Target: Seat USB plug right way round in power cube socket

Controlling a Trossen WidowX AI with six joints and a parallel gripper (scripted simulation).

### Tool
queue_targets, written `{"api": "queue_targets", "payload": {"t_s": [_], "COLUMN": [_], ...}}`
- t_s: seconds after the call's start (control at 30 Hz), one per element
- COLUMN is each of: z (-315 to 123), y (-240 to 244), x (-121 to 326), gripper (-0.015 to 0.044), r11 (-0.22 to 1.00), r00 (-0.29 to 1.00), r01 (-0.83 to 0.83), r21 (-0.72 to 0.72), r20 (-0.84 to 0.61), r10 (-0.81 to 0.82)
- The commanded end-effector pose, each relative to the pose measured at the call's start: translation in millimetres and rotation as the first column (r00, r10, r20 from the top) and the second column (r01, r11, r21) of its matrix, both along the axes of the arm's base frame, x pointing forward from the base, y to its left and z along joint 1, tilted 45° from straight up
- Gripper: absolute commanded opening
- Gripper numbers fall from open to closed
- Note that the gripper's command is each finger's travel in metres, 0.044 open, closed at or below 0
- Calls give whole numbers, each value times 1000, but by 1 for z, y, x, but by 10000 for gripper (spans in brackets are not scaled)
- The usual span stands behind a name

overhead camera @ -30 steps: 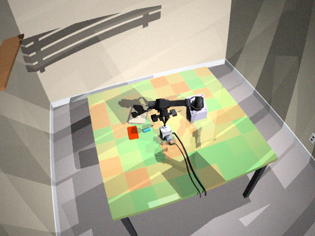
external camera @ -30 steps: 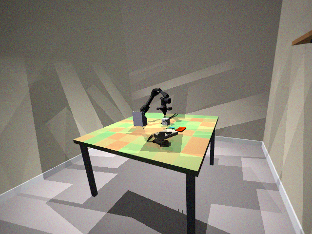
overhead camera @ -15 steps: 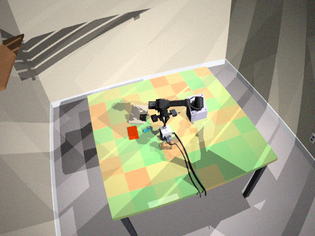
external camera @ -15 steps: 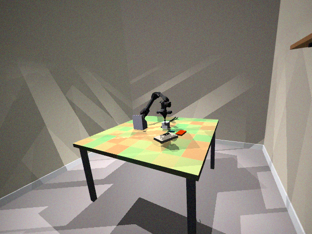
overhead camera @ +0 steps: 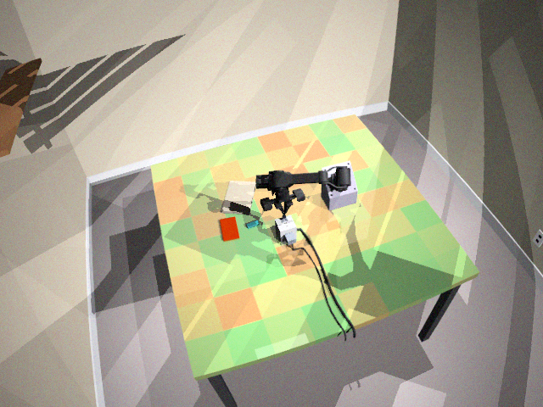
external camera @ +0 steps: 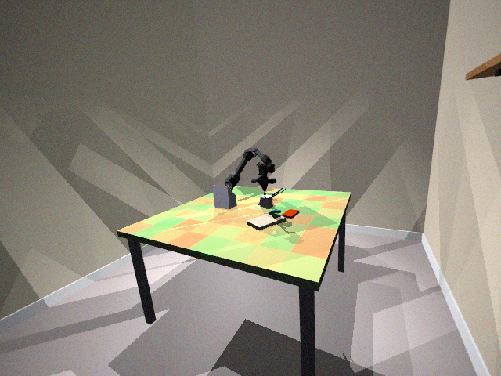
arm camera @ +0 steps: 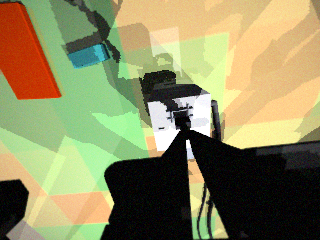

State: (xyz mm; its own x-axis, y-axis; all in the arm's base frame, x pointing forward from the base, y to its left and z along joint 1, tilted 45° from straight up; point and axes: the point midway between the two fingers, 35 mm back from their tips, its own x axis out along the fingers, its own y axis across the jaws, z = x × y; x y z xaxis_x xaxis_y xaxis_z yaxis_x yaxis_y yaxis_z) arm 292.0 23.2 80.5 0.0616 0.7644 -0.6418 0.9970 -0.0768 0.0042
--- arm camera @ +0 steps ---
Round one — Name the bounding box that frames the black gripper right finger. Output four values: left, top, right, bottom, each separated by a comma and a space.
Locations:
188, 130, 320, 238

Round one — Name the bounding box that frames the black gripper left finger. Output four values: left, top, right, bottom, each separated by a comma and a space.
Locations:
104, 131, 193, 235

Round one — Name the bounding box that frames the light blue rectangular block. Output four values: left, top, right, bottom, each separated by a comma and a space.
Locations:
68, 43, 110, 69

